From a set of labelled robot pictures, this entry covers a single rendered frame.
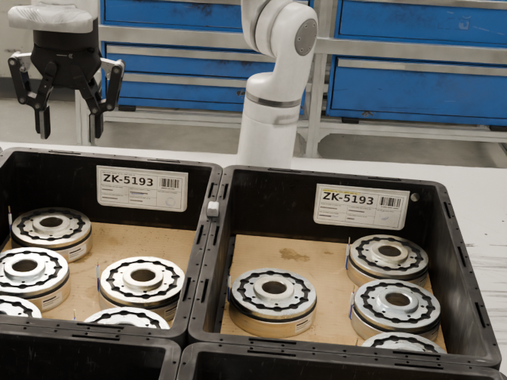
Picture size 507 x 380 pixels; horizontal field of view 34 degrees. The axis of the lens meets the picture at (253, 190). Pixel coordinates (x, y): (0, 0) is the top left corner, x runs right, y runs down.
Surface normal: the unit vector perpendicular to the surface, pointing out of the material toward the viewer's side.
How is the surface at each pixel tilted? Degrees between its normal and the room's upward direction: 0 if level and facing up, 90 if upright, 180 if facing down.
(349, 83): 90
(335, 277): 0
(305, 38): 94
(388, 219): 90
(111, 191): 90
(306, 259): 0
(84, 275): 0
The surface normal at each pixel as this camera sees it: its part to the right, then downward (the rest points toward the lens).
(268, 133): -0.03, 0.43
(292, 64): 0.62, 0.45
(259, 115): -0.43, 0.34
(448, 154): 0.06, -0.89
